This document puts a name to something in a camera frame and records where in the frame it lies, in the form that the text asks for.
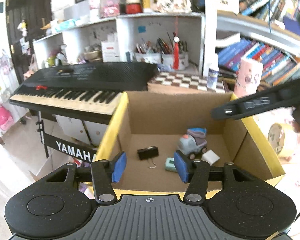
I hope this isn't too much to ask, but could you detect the black electronic keyboard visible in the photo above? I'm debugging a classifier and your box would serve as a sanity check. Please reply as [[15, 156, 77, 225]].
[[9, 62, 160, 126]]

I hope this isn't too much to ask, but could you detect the black keyboard stand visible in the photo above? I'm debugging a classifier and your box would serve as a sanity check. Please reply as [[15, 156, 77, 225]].
[[36, 111, 98, 165]]

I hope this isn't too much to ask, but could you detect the pink backpack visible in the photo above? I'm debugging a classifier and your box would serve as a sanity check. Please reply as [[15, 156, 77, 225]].
[[0, 98, 14, 131]]

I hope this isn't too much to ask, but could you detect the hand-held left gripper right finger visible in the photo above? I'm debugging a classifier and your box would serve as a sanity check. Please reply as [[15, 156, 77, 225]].
[[173, 150, 255, 203]]

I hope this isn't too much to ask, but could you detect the gold tape roll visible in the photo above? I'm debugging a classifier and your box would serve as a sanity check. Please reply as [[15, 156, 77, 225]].
[[267, 122, 297, 158]]

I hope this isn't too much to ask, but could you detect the blue wipes packet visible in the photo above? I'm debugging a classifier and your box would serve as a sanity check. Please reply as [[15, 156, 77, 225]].
[[50, 18, 77, 32]]

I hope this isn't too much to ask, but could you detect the black binder clip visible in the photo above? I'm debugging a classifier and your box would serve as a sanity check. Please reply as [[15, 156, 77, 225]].
[[137, 146, 159, 169]]

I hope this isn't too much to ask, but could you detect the white eraser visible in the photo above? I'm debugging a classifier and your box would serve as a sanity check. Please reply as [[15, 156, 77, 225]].
[[202, 150, 221, 166]]

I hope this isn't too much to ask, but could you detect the pink plush bag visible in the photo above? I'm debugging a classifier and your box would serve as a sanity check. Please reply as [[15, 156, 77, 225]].
[[23, 53, 38, 81]]

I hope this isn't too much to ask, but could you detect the white box red label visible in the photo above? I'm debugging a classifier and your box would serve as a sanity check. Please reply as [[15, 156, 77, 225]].
[[101, 33, 121, 63]]

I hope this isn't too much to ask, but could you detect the pink gift box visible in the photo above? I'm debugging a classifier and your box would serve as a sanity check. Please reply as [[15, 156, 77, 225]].
[[100, 0, 121, 18]]

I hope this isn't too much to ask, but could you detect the red tassel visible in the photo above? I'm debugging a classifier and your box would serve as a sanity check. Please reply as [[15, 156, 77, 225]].
[[172, 16, 181, 70]]

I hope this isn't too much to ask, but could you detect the white open shelf cabinet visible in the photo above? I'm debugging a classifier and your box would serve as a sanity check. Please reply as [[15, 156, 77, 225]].
[[32, 12, 206, 76]]

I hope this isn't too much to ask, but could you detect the green eraser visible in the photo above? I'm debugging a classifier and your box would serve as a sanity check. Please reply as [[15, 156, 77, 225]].
[[164, 157, 177, 173]]

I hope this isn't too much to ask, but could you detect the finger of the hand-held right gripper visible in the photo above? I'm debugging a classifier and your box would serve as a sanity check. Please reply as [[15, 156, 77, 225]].
[[211, 99, 243, 121]]

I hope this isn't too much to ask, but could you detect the yellow cardboard box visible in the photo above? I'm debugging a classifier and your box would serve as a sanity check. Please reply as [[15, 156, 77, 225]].
[[86, 91, 286, 202]]

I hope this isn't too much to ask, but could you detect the white bookshelf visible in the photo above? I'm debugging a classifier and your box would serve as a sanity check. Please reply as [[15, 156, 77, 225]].
[[203, 0, 300, 91]]

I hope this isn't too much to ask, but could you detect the red white doll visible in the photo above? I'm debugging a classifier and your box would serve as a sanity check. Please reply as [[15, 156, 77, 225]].
[[125, 0, 143, 15]]

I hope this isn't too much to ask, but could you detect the small white bottle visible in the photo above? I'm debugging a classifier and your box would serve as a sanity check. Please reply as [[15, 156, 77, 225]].
[[207, 55, 220, 90]]

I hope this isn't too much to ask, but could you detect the row of books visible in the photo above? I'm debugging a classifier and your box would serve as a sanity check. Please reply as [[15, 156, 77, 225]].
[[217, 37, 300, 86], [237, 0, 300, 28]]

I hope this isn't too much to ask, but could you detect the pink paper cup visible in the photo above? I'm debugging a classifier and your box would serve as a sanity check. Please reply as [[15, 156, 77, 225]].
[[233, 57, 264, 98]]

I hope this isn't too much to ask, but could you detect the grey toy truck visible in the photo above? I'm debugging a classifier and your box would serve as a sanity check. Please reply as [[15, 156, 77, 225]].
[[177, 127, 208, 160]]

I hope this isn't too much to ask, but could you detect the white bottle red label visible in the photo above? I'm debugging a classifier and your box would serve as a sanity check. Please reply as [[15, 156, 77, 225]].
[[88, 0, 101, 21]]

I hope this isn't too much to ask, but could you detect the brown white chessboard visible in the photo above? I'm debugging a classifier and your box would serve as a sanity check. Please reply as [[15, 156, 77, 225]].
[[147, 71, 226, 93]]

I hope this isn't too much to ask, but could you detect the white pen holder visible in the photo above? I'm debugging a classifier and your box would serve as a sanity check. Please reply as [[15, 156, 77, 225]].
[[135, 51, 162, 64], [161, 52, 189, 71]]

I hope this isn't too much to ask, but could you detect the dark wooden door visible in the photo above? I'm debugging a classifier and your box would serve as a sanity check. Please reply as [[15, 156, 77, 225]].
[[5, 0, 52, 81]]

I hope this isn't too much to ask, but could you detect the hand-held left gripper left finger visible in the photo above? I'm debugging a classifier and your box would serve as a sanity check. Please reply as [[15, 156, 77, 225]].
[[44, 151, 127, 203]]

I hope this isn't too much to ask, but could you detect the brass bowl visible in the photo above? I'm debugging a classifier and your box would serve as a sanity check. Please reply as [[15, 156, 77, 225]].
[[85, 51, 102, 62]]

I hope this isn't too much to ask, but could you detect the white low cabinet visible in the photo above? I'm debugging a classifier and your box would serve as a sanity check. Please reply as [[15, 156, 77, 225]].
[[53, 113, 111, 147]]

